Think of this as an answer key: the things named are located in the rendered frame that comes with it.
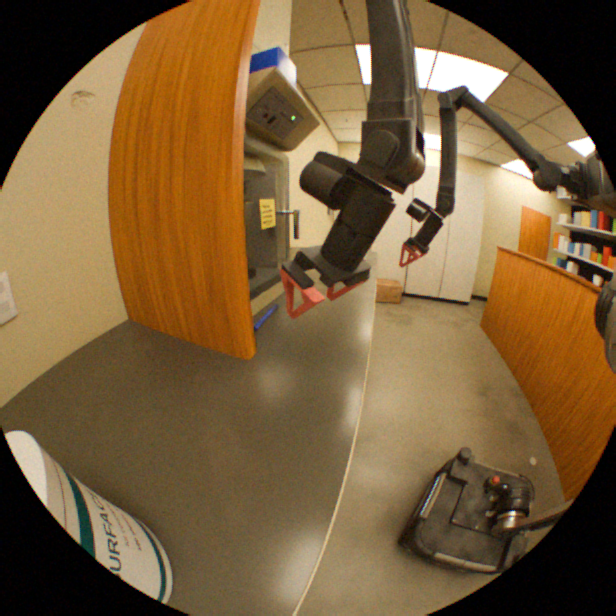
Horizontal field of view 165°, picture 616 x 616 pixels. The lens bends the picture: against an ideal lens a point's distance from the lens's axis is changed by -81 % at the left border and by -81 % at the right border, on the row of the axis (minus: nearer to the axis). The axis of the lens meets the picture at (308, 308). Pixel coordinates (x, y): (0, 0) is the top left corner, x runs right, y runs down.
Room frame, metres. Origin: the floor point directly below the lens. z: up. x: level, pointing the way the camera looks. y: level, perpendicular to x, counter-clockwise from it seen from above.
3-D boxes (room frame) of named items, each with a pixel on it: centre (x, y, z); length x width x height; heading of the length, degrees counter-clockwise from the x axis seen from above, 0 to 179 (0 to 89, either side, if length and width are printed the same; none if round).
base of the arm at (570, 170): (0.32, -0.76, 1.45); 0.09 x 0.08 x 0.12; 138
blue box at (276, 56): (0.46, 0.09, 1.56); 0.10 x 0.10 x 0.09; 72
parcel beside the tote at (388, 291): (3.00, -1.23, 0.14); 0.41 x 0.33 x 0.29; 78
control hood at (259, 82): (0.54, 0.06, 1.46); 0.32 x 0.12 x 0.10; 162
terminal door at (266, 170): (0.56, 0.11, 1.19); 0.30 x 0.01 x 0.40; 161
